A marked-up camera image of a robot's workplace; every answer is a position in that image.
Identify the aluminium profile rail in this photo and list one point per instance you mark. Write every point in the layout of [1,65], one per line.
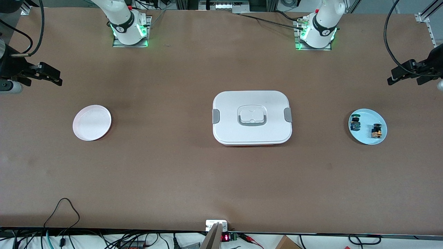
[421,17]

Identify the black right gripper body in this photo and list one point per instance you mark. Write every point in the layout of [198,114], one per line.
[13,66]

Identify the small aluminium corner bracket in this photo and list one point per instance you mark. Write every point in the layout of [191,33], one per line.
[25,11]

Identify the black green small component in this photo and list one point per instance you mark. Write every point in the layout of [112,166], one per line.
[355,122]

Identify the white power strip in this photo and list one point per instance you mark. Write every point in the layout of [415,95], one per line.
[225,6]

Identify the white lidded container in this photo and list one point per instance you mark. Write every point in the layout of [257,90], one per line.
[252,131]

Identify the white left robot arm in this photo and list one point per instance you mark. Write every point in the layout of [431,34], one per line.
[323,27]

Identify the pink round plate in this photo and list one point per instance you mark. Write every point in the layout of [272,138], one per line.
[92,122]

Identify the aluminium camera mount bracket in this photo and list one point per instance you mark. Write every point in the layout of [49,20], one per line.
[214,238]

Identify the red digit display module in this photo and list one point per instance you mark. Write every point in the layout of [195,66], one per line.
[225,237]

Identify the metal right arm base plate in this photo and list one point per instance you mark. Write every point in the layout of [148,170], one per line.
[149,26]

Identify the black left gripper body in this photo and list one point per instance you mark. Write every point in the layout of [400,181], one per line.
[434,61]

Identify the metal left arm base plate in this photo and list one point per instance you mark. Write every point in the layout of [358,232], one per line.
[296,34]

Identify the orange push-button switch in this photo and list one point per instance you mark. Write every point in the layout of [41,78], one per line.
[377,130]

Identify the light blue round plate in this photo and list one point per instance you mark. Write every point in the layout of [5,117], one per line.
[367,135]

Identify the brown cardboard piece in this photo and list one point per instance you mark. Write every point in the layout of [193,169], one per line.
[287,243]

